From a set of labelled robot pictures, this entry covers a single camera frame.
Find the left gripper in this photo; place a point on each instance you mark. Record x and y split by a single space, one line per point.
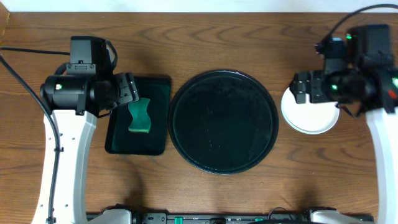
128 89

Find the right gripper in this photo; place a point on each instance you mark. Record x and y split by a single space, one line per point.
319 78

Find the white plate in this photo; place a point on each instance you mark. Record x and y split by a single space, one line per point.
308 118

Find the green scrubbing sponge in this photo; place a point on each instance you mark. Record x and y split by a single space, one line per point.
141 122

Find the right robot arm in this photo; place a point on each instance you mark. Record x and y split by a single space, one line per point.
376 90

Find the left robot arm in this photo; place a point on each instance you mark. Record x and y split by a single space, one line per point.
75 102

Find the black rectangular tray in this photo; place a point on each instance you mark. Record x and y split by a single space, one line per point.
119 140

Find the black round tray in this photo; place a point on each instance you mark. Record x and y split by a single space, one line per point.
223 122

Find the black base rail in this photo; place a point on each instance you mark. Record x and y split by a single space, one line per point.
123 214

